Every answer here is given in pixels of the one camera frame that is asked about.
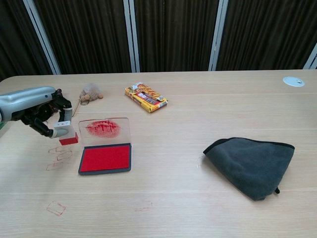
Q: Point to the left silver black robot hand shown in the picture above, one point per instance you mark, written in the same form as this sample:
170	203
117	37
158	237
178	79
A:
24	104

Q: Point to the small red stamp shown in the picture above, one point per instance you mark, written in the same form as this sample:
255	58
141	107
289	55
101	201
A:
67	138

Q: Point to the thin wooden stick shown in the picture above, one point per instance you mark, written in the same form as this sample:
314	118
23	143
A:
76	107

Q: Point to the brown plush mouse toy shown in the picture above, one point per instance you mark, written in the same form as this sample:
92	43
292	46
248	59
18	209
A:
90	93

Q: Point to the red ink pad clear lid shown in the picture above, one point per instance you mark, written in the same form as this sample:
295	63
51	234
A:
106	158

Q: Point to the yellow orange snack box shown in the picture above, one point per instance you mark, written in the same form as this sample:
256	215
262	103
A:
146	98

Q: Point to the folded dark grey cloth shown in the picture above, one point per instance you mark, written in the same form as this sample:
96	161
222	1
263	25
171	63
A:
255	163

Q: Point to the grey partition frame post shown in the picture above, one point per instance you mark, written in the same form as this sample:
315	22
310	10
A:
311	59
218	37
132	37
42	37

